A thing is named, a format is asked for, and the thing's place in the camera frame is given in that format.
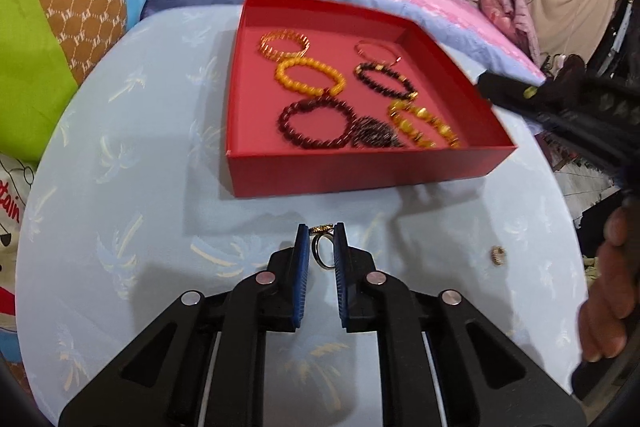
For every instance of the pink folded cloth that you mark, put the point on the pink folded cloth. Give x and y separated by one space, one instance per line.
510 7

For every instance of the red cardboard box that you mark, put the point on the red cardboard box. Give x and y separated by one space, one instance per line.
350 177

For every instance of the dark wooden chair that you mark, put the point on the dark wooden chair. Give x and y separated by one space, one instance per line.
567 67

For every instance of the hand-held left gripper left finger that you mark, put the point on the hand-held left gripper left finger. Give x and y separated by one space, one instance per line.
300 277

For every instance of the cartoon monkey blanket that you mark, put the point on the cartoon monkey blanket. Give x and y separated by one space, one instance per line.
75 7

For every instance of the person's right hand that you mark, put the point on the person's right hand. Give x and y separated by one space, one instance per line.
607 287

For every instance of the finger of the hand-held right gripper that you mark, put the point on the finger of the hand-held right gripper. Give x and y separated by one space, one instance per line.
510 92

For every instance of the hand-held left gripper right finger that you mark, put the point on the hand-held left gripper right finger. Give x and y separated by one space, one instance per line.
341 277

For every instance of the gold hoop earring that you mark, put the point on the gold hoop earring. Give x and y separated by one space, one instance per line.
496 255

